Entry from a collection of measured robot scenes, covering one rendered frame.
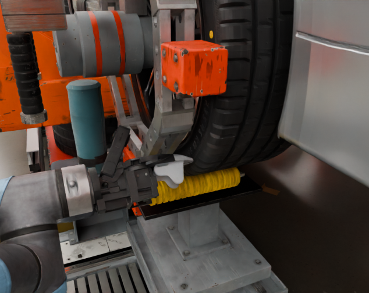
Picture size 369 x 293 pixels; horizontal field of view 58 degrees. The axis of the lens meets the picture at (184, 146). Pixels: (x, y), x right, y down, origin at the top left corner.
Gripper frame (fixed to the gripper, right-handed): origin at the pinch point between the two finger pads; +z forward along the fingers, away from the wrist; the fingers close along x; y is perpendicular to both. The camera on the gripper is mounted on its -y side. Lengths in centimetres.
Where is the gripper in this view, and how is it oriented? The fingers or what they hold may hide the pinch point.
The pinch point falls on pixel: (185, 158)
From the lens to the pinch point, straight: 70.5
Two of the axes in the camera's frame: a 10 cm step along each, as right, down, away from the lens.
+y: 2.8, 9.1, -3.0
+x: 2.7, -3.7, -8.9
